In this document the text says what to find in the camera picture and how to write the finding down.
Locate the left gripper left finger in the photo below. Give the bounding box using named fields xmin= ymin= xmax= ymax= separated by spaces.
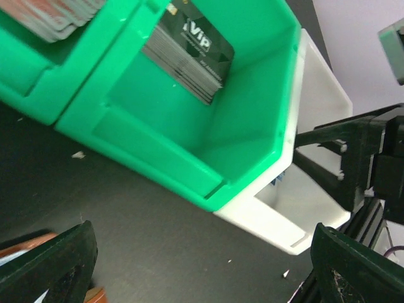
xmin=1 ymin=220 xmax=98 ymax=302

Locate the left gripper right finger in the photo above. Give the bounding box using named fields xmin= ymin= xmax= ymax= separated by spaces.
xmin=311 ymin=223 xmax=403 ymax=302

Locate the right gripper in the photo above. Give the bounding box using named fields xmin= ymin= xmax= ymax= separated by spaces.
xmin=294 ymin=104 xmax=403 ymax=225

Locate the brown leather card holder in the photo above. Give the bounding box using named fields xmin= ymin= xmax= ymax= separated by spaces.
xmin=0 ymin=229 xmax=109 ymax=303

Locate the white bin with blue cards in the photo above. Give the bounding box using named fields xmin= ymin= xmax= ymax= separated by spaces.
xmin=214 ymin=30 xmax=352 ymax=255

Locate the blue card stack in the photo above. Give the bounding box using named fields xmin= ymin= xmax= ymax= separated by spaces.
xmin=270 ymin=171 xmax=285 ymax=186

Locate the green bin with black cards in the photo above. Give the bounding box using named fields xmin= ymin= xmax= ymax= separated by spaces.
xmin=56 ymin=1 xmax=301 ymax=211

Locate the black card stack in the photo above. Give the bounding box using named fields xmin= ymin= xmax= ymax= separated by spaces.
xmin=143 ymin=1 xmax=235 ymax=105

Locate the green bin with red cards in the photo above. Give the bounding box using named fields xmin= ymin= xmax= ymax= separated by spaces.
xmin=0 ymin=0 xmax=158 ymax=127

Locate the red card stack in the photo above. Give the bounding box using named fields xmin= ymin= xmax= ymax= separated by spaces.
xmin=1 ymin=0 xmax=106 ymax=43

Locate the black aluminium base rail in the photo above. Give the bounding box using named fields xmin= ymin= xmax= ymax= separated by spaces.
xmin=289 ymin=198 xmax=386 ymax=302

